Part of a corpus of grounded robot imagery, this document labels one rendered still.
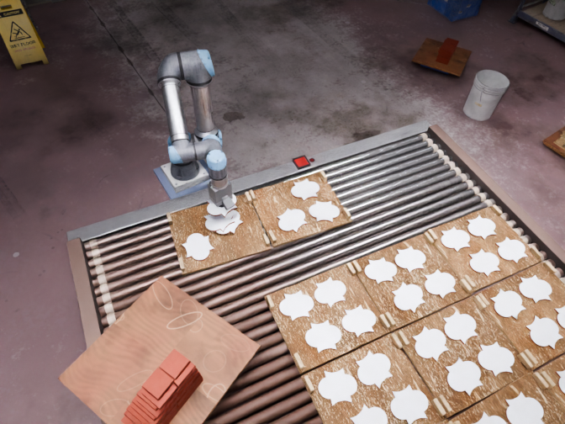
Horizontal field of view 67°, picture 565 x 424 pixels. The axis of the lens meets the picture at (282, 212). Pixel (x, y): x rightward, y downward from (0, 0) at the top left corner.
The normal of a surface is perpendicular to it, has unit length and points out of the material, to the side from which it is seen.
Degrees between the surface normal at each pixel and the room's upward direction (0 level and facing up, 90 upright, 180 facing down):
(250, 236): 0
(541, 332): 0
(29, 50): 78
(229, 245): 0
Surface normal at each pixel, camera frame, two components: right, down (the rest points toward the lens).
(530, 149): 0.03, -0.62
